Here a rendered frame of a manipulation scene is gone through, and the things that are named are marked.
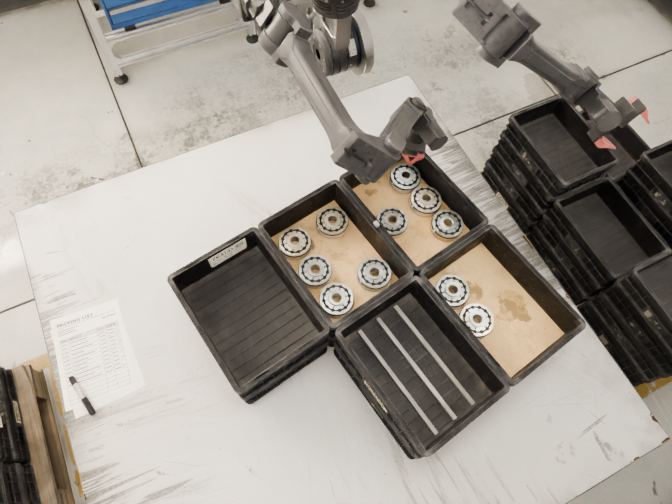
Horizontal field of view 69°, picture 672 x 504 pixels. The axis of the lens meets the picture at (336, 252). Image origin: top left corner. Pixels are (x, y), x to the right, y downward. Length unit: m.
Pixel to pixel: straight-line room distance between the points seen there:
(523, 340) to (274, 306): 0.75
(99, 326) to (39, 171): 1.50
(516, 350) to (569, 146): 1.19
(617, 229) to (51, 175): 2.79
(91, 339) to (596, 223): 2.05
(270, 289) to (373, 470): 0.60
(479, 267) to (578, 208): 0.93
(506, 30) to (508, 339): 0.88
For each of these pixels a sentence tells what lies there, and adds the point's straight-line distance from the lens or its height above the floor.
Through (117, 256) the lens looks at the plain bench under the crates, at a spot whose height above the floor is 0.70.
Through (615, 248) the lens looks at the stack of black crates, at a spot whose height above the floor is 0.38.
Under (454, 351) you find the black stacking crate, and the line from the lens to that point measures 1.50.
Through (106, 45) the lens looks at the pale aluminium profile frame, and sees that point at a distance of 3.14.
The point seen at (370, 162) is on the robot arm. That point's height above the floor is 1.42.
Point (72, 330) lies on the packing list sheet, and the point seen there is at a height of 0.70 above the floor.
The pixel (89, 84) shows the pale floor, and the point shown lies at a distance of 3.36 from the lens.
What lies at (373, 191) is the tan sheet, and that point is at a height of 0.83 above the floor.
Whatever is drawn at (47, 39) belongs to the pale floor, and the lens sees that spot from 3.73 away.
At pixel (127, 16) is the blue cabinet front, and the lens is 3.09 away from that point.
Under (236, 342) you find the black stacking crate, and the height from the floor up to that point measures 0.83.
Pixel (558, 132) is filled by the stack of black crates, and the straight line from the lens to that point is 2.51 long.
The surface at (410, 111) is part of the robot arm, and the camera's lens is 1.33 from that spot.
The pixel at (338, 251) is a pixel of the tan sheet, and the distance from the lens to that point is 1.55.
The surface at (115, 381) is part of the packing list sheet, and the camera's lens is 1.67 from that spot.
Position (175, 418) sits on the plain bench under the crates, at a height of 0.70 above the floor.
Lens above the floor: 2.23
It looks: 65 degrees down
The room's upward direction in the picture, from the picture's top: 5 degrees clockwise
